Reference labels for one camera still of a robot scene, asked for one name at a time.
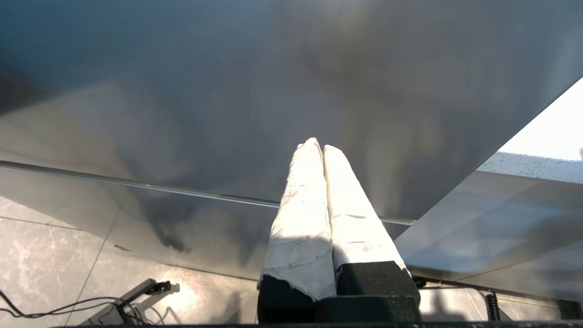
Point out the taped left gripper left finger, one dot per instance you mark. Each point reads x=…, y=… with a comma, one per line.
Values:
x=300, y=228

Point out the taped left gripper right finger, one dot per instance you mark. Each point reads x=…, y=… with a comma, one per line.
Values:
x=355, y=228

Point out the tall grey refrigerator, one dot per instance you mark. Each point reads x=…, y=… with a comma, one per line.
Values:
x=227, y=91

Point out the grey base cabinet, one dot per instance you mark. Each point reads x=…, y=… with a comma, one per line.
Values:
x=501, y=228

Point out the black metal floor bar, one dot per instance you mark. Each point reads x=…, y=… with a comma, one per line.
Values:
x=157, y=287

